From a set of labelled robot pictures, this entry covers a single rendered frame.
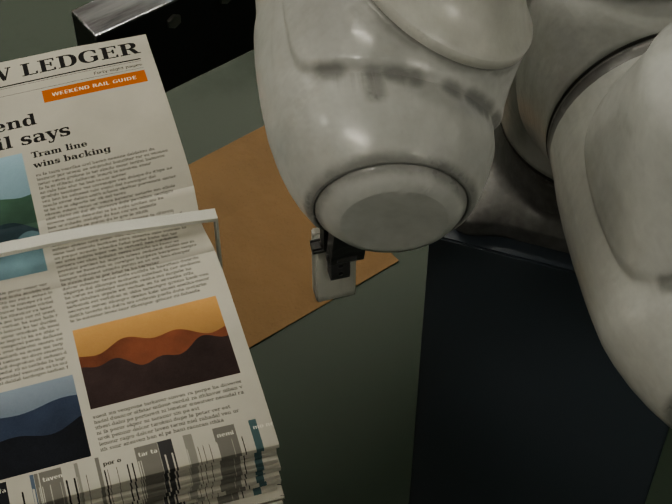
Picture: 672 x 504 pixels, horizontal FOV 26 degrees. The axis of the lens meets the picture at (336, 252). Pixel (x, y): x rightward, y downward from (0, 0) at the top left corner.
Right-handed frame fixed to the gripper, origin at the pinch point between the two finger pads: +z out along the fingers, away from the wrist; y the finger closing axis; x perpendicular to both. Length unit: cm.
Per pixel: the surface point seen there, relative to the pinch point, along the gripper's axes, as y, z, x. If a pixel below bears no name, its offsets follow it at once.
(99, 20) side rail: -50, 16, -12
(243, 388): 15.9, -9.9, -9.7
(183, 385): 14.9, -10.0, -13.2
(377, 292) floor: -68, 96, 25
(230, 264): -80, 96, 4
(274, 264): -78, 96, 10
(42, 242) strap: 2.4, -11.0, -19.9
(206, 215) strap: 1.8, -9.9, -9.2
